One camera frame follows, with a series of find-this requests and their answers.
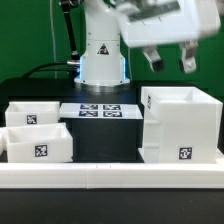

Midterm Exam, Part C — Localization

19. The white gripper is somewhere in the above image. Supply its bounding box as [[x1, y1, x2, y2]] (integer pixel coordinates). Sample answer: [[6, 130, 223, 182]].
[[115, 0, 221, 74]]

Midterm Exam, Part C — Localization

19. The white drawer cabinet box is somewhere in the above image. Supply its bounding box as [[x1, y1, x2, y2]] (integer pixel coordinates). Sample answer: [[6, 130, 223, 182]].
[[140, 86, 223, 163]]

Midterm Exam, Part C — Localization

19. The white front drawer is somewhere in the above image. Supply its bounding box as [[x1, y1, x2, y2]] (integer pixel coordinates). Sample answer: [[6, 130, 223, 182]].
[[5, 123, 73, 163]]

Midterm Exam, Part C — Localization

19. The white drawer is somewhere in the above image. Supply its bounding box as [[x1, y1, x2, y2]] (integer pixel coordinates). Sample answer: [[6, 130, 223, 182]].
[[5, 101, 60, 127], [5, 123, 73, 163]]

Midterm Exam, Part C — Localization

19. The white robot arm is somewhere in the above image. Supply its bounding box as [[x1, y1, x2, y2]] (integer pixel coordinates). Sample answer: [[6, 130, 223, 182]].
[[74, 0, 221, 91]]

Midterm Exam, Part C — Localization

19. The white rear drawer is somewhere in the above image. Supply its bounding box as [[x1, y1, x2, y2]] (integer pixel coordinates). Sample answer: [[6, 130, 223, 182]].
[[5, 101, 60, 127]]

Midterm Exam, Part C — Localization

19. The white marker plate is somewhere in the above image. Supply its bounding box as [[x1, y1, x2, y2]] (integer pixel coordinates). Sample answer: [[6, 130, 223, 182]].
[[59, 103, 142, 120]]

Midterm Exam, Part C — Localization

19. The white U-shaped fence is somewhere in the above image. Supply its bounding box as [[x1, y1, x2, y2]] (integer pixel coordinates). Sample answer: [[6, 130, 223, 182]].
[[0, 127, 224, 190]]

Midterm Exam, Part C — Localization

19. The black cable bundle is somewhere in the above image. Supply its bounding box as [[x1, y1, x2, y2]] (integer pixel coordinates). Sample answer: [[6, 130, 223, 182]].
[[21, 61, 81, 79]]

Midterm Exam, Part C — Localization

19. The black camera stand pole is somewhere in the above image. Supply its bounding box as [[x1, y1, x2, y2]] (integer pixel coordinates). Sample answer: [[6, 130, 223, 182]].
[[59, 0, 80, 60]]

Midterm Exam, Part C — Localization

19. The white thin cable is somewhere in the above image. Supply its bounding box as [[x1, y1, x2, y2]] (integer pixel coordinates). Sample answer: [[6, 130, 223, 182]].
[[49, 0, 58, 80]]

